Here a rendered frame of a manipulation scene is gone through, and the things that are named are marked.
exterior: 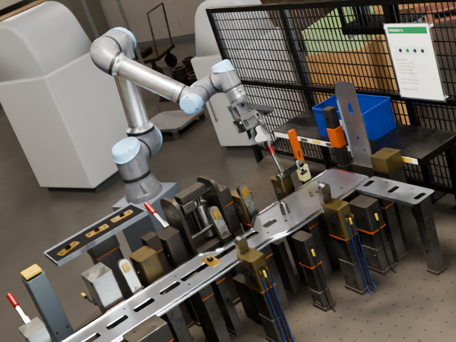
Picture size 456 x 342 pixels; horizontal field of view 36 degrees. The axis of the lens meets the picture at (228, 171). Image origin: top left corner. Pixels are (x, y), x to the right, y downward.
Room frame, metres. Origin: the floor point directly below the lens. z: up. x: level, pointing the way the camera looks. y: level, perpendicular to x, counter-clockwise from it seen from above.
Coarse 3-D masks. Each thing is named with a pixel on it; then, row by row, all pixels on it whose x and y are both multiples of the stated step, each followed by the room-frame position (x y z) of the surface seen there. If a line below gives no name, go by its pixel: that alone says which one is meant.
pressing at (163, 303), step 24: (312, 192) 2.36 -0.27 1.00; (336, 192) 2.30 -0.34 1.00; (264, 216) 2.31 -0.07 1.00; (288, 216) 2.24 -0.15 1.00; (312, 216) 2.19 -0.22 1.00; (264, 240) 2.14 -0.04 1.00; (192, 264) 2.15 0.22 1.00; (144, 288) 2.10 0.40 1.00; (192, 288) 2.00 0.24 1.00; (120, 312) 2.01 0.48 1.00; (144, 312) 1.95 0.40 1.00; (72, 336) 1.96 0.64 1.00; (120, 336) 1.87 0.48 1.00
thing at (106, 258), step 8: (104, 240) 2.29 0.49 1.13; (112, 240) 2.30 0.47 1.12; (96, 248) 2.27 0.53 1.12; (104, 248) 2.28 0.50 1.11; (112, 248) 2.29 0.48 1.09; (96, 256) 2.26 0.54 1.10; (104, 256) 2.28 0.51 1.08; (112, 256) 2.29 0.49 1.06; (120, 256) 2.30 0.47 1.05; (104, 264) 2.27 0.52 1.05; (112, 264) 2.28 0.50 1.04; (120, 272) 2.29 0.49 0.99; (120, 280) 2.29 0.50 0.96; (120, 288) 2.28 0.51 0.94; (128, 288) 2.29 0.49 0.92; (128, 296) 2.29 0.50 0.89
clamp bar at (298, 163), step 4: (296, 160) 2.36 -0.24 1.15; (296, 164) 2.34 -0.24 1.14; (300, 164) 2.34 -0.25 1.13; (304, 164) 2.34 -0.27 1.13; (288, 168) 2.39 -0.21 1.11; (292, 168) 2.36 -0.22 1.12; (296, 168) 2.34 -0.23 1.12; (300, 168) 2.34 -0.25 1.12; (284, 172) 2.42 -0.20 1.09; (288, 172) 2.39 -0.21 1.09; (292, 172) 2.42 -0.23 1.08; (304, 172) 2.33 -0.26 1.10; (284, 176) 2.43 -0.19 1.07
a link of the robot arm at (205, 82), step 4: (208, 76) 2.59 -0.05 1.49; (200, 80) 2.60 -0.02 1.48; (204, 80) 2.59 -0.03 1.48; (208, 80) 2.57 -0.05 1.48; (192, 84) 2.64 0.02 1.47; (196, 84) 2.57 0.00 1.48; (200, 84) 2.55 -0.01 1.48; (204, 84) 2.56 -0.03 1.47; (208, 84) 2.57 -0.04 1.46; (212, 84) 2.56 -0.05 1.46; (208, 88) 2.55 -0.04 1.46; (212, 88) 2.56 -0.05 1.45; (216, 88) 2.57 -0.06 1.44; (208, 92) 2.54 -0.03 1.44; (212, 92) 2.57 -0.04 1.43; (216, 92) 2.58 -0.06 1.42
